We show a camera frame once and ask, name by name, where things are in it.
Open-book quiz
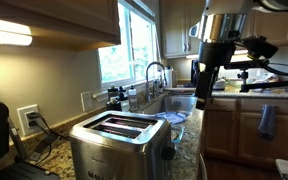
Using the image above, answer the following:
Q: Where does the blue-rimmed plastic lid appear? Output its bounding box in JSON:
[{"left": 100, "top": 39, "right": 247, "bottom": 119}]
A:
[{"left": 155, "top": 111, "right": 188, "bottom": 125}]

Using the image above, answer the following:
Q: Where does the chrome kitchen faucet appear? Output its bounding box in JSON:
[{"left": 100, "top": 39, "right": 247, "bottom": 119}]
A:
[{"left": 145, "top": 61, "right": 168, "bottom": 103}]

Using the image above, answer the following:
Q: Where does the white paper towel roll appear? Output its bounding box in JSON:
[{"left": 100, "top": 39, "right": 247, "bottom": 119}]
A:
[{"left": 163, "top": 66, "right": 174, "bottom": 88}]

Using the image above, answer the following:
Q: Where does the white wall switch plate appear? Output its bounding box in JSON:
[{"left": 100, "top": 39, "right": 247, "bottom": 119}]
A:
[{"left": 80, "top": 90, "right": 94, "bottom": 112}]

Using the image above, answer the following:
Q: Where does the stainless steel sink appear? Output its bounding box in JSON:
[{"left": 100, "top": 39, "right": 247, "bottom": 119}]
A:
[{"left": 144, "top": 94, "right": 198, "bottom": 116}]

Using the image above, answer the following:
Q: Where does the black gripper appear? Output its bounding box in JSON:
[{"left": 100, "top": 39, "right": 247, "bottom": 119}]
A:
[{"left": 195, "top": 40, "right": 237, "bottom": 111}]

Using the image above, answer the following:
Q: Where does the black stereo camera bar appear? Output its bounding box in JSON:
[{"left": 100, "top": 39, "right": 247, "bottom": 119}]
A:
[{"left": 223, "top": 59, "right": 271, "bottom": 71}]

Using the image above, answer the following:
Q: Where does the tall black grinder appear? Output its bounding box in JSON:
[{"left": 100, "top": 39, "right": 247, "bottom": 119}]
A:
[{"left": 190, "top": 59, "right": 201, "bottom": 87}]

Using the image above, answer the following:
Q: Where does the kitchen window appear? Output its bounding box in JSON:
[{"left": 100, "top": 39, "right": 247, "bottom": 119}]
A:
[{"left": 97, "top": 0, "right": 160, "bottom": 89}]

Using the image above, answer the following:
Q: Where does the blue hanging dish towel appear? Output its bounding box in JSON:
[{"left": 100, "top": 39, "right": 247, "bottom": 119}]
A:
[{"left": 257, "top": 104, "right": 278, "bottom": 141}]

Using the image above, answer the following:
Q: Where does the wooden lower cabinet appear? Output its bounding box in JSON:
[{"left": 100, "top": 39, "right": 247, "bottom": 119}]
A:
[{"left": 202, "top": 96, "right": 288, "bottom": 168}]

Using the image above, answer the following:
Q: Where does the white wall outlet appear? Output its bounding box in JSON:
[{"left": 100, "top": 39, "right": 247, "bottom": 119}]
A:
[{"left": 16, "top": 104, "right": 41, "bottom": 137}]

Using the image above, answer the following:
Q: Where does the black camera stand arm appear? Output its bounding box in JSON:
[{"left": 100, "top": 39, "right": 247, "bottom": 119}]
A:
[{"left": 237, "top": 69, "right": 288, "bottom": 94}]

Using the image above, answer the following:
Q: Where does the small clear labelled bottle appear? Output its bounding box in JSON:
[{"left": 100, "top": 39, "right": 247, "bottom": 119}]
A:
[{"left": 128, "top": 85, "right": 139, "bottom": 112}]

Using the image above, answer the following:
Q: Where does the rectangular glass bowl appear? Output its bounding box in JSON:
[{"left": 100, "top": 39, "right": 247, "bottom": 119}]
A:
[{"left": 170, "top": 124, "right": 186, "bottom": 145}]

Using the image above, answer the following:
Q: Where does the black power plug cable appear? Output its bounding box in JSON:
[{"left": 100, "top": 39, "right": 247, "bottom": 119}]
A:
[
  {"left": 26, "top": 112, "right": 70, "bottom": 142},
  {"left": 28, "top": 119, "right": 60, "bottom": 164}
]

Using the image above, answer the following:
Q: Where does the stainless steel two-slot toaster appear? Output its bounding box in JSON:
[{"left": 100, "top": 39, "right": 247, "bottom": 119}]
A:
[{"left": 68, "top": 110, "right": 177, "bottom": 180}]

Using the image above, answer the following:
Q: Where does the white rice cooker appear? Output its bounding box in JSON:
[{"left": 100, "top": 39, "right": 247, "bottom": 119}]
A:
[{"left": 212, "top": 78, "right": 227, "bottom": 91}]

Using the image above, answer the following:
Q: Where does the black cylindrical bottle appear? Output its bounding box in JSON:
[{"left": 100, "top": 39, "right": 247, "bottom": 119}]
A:
[{"left": 106, "top": 99, "right": 123, "bottom": 112}]

